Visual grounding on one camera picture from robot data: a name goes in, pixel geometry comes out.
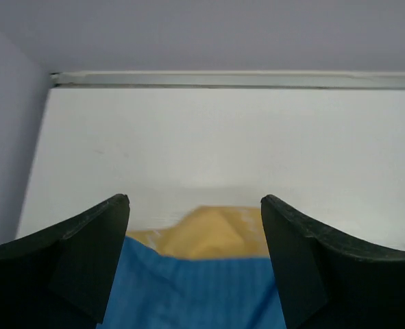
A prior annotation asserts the yellow pillowcase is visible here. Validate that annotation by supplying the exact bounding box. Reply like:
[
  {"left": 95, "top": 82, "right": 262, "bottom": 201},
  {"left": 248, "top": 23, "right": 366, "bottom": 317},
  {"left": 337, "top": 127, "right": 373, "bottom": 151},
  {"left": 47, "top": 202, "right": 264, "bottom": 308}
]
[{"left": 102, "top": 206, "right": 285, "bottom": 328}]

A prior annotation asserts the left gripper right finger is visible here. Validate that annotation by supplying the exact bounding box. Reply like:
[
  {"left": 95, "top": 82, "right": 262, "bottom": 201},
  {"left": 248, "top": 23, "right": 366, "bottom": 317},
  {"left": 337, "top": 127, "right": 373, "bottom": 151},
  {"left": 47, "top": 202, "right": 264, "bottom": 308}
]
[{"left": 261, "top": 195, "right": 405, "bottom": 328}]

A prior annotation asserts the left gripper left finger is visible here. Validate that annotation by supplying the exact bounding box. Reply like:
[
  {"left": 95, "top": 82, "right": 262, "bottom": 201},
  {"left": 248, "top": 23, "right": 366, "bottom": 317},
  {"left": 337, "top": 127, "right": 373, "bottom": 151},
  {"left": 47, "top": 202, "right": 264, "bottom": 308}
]
[{"left": 0, "top": 194, "right": 130, "bottom": 328}]

